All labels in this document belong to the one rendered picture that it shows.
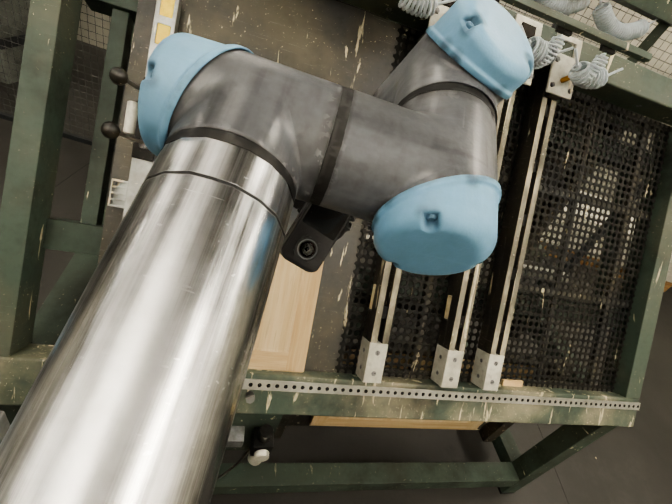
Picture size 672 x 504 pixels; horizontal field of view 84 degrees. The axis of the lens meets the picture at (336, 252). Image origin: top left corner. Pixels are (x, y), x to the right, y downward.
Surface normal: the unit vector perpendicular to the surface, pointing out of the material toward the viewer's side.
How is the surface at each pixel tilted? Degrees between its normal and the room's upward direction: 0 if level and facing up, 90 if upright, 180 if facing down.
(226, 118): 25
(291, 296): 55
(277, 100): 35
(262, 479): 0
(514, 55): 29
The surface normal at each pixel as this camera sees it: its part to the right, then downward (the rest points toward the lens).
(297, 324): 0.28, 0.09
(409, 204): -0.52, -0.44
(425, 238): -0.18, 0.87
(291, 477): 0.31, -0.75
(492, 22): 0.50, -0.33
